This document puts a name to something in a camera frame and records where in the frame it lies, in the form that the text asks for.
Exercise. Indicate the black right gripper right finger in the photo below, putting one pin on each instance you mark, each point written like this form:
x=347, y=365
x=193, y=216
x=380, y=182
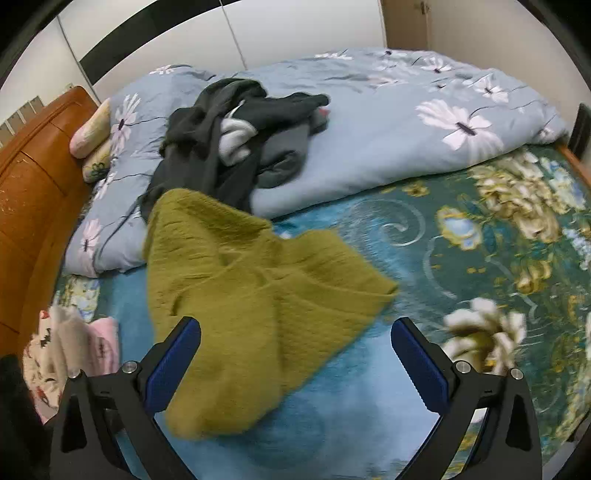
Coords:
x=508, y=444

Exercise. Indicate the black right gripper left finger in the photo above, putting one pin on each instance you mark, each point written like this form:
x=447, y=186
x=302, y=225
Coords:
x=83, y=445

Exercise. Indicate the olive green knitted sweater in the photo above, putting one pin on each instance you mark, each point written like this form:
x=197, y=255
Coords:
x=271, y=311

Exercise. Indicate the pink and cream folded clothes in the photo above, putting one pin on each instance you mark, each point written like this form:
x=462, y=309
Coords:
x=64, y=344

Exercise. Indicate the dark grey clothes pile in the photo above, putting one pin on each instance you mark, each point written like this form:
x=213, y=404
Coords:
x=233, y=139

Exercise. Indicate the teal floral bed sheet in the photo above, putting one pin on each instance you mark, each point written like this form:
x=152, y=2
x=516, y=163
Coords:
x=510, y=237

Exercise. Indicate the orange wooden headboard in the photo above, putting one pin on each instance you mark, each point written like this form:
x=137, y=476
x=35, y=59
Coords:
x=42, y=193

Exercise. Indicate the yellow floral pillow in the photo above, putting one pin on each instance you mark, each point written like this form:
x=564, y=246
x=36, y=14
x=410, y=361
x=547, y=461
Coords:
x=97, y=165

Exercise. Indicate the pink floral pillow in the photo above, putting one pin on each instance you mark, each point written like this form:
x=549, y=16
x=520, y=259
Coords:
x=92, y=133

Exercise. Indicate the small black speaker box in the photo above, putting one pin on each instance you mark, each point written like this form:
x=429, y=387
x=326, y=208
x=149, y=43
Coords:
x=580, y=136

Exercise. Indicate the grey-blue floral duvet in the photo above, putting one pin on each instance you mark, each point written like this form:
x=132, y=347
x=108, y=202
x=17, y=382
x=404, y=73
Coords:
x=393, y=115

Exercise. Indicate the white wardrobe with black stripe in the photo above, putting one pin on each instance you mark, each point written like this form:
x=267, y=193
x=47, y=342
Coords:
x=104, y=45

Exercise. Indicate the wooden room door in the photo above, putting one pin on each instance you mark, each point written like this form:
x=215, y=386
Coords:
x=407, y=24

